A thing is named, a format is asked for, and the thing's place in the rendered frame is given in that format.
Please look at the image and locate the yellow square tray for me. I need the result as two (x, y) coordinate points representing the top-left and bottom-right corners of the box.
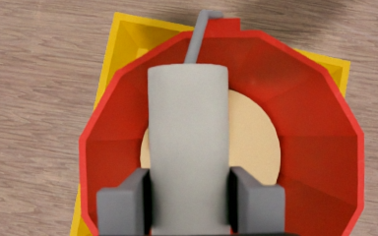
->
(70, 12), (350, 236)

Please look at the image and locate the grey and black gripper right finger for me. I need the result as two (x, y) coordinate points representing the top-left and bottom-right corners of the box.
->
(229, 165), (284, 234)

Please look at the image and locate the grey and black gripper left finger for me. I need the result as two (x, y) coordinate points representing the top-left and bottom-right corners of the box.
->
(96, 167), (152, 236)

